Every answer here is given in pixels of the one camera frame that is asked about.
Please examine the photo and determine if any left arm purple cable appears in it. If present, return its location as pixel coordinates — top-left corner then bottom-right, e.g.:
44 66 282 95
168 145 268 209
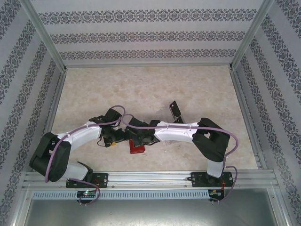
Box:
44 105 125 206

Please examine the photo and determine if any aluminium frame post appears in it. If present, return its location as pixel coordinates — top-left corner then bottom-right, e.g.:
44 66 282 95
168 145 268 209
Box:
228 0 276 71
20 0 69 72

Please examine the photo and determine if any aluminium side rail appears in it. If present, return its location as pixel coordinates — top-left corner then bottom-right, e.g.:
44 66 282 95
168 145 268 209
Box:
32 69 68 172
229 68 269 170

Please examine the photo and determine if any black VIP card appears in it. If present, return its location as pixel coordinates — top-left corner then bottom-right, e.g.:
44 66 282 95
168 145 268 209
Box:
168 100 183 120

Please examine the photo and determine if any clear acrylic card stand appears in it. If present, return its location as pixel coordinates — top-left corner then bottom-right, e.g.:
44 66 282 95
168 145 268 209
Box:
157 100 186 146

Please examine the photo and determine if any white slotted cable duct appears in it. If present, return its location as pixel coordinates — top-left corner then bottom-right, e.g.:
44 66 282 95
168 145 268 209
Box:
32 190 210 200

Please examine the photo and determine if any aluminium frame bar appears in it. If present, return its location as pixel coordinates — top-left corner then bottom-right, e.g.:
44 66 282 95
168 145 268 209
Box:
268 187 292 226
9 186 32 226

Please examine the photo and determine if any aluminium thin edge strip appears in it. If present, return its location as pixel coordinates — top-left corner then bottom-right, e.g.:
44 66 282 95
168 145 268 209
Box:
64 65 232 69

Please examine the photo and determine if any grey metal panel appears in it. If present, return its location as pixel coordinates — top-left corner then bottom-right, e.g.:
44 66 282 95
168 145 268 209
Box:
23 199 280 226

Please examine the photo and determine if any red leather card holder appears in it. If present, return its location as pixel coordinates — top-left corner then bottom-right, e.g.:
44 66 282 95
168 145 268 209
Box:
129 139 146 154

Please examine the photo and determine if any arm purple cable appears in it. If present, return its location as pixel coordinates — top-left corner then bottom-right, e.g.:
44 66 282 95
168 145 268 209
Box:
44 105 125 206
121 114 240 206

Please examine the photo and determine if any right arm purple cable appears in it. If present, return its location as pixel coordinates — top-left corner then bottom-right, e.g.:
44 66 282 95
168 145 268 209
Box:
121 114 240 206

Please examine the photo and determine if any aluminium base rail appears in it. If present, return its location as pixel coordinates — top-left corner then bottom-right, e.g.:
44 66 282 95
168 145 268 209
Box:
22 171 279 189

